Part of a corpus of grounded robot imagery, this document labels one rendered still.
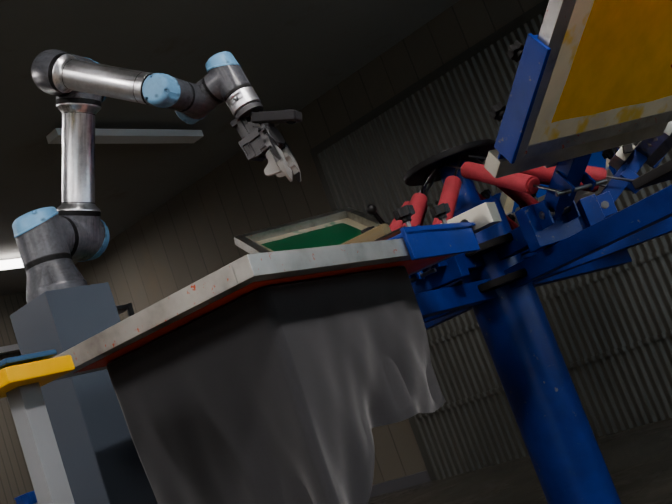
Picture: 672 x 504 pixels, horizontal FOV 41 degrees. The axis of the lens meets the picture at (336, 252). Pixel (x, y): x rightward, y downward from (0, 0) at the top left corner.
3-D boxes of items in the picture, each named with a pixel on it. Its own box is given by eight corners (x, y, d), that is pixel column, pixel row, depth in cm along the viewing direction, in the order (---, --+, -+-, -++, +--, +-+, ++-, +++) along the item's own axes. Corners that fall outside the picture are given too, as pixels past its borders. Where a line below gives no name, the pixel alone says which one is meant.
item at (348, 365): (352, 525, 147) (268, 285, 154) (334, 530, 149) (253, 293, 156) (476, 455, 185) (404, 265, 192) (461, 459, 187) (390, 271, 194)
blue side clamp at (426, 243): (415, 259, 180) (403, 227, 181) (395, 267, 183) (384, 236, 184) (480, 249, 205) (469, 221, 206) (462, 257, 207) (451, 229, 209)
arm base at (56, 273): (17, 312, 220) (5, 275, 222) (69, 304, 232) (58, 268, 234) (47, 292, 211) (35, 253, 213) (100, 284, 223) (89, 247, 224)
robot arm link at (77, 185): (39, 261, 232) (40, 52, 232) (78, 261, 246) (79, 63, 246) (75, 262, 227) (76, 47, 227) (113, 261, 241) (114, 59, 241)
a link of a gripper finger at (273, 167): (276, 192, 211) (261, 160, 214) (296, 178, 209) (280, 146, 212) (269, 189, 208) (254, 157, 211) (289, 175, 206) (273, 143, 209)
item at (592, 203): (558, 233, 220) (540, 188, 222) (323, 334, 264) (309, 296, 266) (652, 221, 287) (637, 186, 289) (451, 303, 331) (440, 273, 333)
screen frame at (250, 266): (254, 276, 141) (246, 254, 142) (45, 382, 174) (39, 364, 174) (475, 246, 206) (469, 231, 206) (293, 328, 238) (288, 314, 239)
